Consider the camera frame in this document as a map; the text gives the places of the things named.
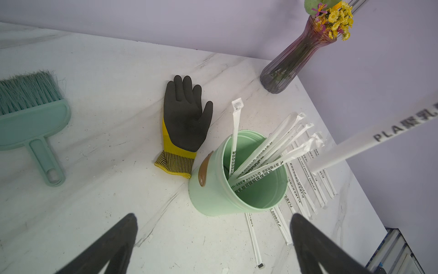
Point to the black yellow work glove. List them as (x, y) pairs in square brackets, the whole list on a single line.
[(185, 125)]

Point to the green storage cup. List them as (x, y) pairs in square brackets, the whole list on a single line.
[(211, 194)]

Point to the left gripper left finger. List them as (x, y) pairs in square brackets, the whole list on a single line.
[(112, 251)]

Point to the yellow flower bouquet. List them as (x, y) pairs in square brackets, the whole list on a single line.
[(331, 18)]

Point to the bundle of wrapped straws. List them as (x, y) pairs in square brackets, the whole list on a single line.
[(275, 151)]

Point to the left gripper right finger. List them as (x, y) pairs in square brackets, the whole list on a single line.
[(316, 252)]

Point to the green hand brush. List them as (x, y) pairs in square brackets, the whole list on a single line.
[(33, 109)]

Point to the straw eleventh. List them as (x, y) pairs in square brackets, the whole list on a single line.
[(419, 113)]

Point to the purple glass vase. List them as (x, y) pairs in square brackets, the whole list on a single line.
[(277, 75)]

